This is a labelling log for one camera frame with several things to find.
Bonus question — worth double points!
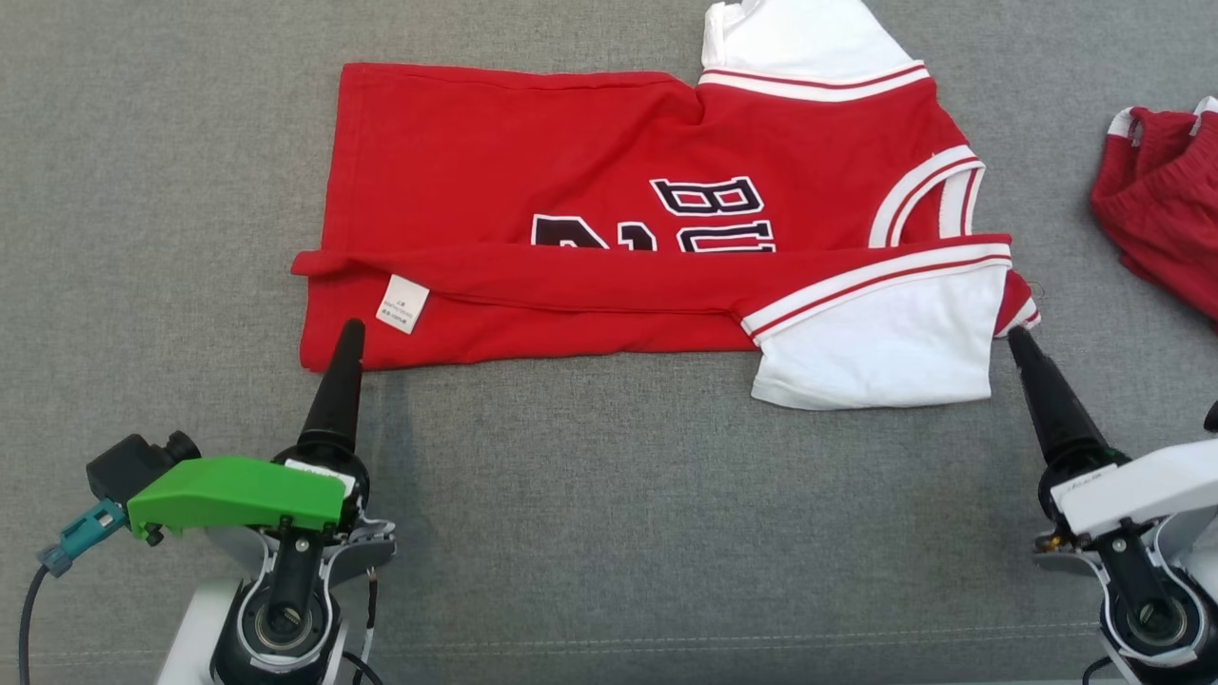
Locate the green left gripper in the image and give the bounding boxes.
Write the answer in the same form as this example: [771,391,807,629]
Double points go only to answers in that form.
[127,319,372,543]

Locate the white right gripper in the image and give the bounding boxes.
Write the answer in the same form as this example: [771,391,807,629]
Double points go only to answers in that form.
[1007,326,1218,545]

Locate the red shorts white stripes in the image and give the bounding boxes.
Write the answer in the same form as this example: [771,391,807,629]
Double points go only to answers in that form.
[1091,95,1218,330]

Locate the red white basketball jersey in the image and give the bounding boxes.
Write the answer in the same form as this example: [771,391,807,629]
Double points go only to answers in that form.
[290,0,1043,412]

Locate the black cable teal plug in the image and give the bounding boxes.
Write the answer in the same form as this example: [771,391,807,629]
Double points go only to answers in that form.
[17,499,128,685]

